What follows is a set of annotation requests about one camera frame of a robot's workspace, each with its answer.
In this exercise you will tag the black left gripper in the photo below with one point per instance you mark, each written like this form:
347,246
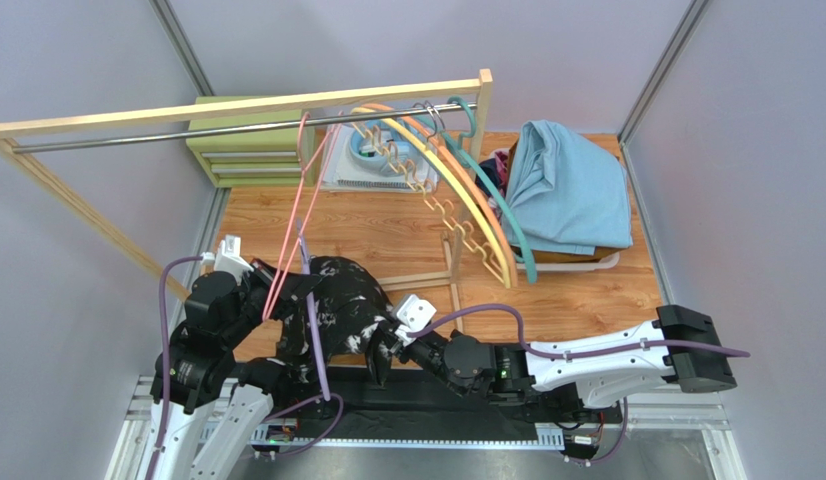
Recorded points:
293,288

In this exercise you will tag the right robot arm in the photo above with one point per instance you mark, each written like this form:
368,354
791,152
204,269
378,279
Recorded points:
680,346

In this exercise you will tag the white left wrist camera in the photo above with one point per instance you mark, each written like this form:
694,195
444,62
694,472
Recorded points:
232,256

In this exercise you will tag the steel hanging rod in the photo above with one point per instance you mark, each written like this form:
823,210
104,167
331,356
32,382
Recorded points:
252,128

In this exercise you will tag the teal clothes hanger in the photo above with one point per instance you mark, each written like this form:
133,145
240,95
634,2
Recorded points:
461,152

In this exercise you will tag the light blue trousers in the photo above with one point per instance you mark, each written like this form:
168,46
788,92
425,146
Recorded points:
567,194

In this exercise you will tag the wooden clothes rack frame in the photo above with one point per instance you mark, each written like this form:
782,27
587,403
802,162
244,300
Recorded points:
23,156

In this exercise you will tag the pink camouflage trousers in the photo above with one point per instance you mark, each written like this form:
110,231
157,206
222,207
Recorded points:
501,168

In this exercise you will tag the pink clothes hanger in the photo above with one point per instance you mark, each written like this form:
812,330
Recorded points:
292,240

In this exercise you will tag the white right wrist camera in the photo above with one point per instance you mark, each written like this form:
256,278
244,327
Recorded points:
414,314

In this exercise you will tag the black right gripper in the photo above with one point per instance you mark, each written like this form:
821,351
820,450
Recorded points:
392,340

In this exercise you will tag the white notebook stack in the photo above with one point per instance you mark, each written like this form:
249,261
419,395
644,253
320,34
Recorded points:
343,174

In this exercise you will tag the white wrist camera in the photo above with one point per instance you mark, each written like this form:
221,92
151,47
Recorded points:
232,256
414,314

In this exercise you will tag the green box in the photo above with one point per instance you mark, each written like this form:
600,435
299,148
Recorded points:
263,158

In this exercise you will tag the black white patterned trousers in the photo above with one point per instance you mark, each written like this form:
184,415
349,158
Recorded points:
350,306

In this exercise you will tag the white plastic laundry basket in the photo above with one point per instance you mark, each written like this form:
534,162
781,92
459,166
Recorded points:
552,267

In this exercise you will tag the yellow clothes hanger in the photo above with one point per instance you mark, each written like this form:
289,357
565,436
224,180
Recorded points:
440,173

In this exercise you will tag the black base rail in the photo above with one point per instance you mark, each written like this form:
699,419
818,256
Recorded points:
414,407

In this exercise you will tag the light blue headphones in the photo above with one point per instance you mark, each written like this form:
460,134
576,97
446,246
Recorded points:
367,157

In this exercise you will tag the brown trousers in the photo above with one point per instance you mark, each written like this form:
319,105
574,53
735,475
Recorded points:
558,257

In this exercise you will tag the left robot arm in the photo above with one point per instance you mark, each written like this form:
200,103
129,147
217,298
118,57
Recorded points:
205,406

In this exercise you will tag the orange clothes hanger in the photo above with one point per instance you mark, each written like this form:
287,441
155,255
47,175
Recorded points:
453,166

